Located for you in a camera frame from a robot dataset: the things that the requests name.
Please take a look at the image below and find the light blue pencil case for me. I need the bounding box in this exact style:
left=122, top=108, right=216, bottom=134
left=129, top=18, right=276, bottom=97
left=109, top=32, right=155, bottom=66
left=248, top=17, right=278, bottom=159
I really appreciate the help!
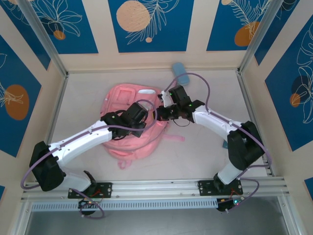
left=171, top=62, right=191, bottom=86

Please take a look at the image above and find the pink student backpack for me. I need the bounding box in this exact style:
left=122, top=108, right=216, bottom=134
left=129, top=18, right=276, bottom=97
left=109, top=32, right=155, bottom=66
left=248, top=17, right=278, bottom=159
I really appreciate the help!
left=101, top=83, right=185, bottom=170

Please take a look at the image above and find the blue panel large peach circle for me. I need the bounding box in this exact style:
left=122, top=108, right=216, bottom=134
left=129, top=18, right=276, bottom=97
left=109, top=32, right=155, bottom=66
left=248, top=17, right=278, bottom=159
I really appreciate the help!
left=108, top=0, right=195, bottom=53

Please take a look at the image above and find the blue panel orange circle fern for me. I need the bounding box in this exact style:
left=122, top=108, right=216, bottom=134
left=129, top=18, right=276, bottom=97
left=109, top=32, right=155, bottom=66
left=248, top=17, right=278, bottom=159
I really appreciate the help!
left=206, top=0, right=269, bottom=52

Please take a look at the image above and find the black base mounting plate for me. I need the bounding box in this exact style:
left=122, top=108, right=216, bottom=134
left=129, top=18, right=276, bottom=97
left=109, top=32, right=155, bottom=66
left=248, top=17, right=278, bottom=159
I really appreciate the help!
left=198, top=180, right=244, bottom=196
left=67, top=182, right=113, bottom=199

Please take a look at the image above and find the blue panel white flower outline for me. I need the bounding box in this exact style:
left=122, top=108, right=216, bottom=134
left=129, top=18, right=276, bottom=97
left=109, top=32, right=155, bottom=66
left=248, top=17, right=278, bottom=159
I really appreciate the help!
left=31, top=0, right=99, bottom=55

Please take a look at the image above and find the controller board green light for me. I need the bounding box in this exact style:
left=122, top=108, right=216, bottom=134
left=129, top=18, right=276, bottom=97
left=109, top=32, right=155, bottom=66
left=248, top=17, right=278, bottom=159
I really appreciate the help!
left=216, top=197, right=245, bottom=212
left=78, top=198, right=101, bottom=209

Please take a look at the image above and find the blue panel dark circle flower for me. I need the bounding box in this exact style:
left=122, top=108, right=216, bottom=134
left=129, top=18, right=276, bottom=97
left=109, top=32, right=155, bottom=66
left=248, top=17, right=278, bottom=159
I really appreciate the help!
left=265, top=23, right=313, bottom=152

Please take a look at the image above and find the blue panel orange oval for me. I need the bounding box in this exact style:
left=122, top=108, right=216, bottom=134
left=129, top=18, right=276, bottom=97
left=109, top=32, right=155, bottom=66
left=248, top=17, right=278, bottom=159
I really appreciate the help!
left=0, top=35, right=42, bottom=158

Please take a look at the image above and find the aluminium side rail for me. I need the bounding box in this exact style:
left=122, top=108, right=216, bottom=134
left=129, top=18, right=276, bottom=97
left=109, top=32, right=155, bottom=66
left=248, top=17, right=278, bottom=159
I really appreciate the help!
left=236, top=70, right=274, bottom=177
left=46, top=72, right=70, bottom=145

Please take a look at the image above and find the long aluminium base rail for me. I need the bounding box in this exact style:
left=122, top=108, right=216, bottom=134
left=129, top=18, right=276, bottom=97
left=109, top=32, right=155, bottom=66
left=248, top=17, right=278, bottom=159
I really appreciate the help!
left=21, top=176, right=291, bottom=202

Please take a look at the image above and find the slotted grey cable duct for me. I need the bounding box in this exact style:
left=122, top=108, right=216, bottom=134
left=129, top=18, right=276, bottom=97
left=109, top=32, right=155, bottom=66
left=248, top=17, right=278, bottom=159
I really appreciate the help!
left=31, top=198, right=218, bottom=212

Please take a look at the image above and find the aluminium frame post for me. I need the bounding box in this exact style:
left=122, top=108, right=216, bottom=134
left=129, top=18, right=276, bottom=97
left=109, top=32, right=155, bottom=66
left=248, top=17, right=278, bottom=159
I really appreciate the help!
left=237, top=0, right=281, bottom=75
left=17, top=0, right=69, bottom=78

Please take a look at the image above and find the blue floral wall panel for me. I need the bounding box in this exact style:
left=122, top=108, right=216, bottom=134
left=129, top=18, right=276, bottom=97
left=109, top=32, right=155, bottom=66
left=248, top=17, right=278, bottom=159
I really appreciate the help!
left=254, top=0, right=301, bottom=66
left=0, top=0, right=51, bottom=71

